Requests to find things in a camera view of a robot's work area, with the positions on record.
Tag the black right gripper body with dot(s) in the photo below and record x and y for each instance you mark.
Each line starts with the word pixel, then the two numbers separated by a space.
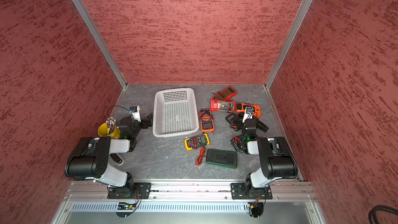
pixel 250 123

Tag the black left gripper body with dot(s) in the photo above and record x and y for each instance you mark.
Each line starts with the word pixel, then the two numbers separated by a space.
pixel 144 123

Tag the small black multimeter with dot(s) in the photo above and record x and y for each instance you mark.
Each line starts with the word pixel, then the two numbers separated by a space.
pixel 235 121

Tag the green multimeter DT9205A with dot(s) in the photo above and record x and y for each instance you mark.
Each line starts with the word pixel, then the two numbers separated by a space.
pixel 239 142

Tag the white plastic perforated basket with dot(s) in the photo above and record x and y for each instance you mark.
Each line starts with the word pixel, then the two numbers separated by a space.
pixel 175 113

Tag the green multimeter face down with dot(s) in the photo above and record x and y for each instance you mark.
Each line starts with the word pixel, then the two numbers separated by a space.
pixel 222 158

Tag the orange black multimeter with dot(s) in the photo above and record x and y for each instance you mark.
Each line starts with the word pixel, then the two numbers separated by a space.
pixel 206 120

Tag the yellow multimeter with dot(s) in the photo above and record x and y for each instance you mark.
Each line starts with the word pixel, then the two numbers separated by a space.
pixel 196 142

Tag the red probe leads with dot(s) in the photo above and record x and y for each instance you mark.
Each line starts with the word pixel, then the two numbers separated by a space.
pixel 201 156

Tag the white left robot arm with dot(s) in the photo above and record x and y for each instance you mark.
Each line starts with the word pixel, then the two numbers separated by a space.
pixel 90 157

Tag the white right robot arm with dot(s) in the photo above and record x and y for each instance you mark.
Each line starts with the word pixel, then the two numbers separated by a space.
pixel 276 160

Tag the orange long multimeter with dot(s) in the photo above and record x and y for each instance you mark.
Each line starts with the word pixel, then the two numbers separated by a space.
pixel 241 108

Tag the dark red flat multimeter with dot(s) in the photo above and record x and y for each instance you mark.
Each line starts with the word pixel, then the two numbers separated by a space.
pixel 225 95

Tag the metal probes in cup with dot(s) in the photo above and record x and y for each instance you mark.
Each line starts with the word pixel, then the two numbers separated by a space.
pixel 111 121

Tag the yellow cup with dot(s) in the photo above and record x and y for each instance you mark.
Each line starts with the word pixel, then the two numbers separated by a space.
pixel 106 130

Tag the white black remote tester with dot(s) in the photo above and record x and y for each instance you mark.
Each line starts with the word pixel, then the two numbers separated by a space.
pixel 117 159

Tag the red clamp meter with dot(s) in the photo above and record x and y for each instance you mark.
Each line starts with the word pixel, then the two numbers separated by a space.
pixel 222 106

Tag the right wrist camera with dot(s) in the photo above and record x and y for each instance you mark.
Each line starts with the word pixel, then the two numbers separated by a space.
pixel 249 113

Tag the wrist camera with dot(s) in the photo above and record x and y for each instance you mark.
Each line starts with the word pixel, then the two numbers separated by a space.
pixel 135 112
pixel 249 113

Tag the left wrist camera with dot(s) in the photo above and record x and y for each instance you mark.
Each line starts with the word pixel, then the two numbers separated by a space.
pixel 135 112

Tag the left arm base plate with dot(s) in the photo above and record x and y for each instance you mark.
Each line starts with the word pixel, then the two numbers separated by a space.
pixel 137 191

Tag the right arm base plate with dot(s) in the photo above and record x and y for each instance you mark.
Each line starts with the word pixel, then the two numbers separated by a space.
pixel 241 191

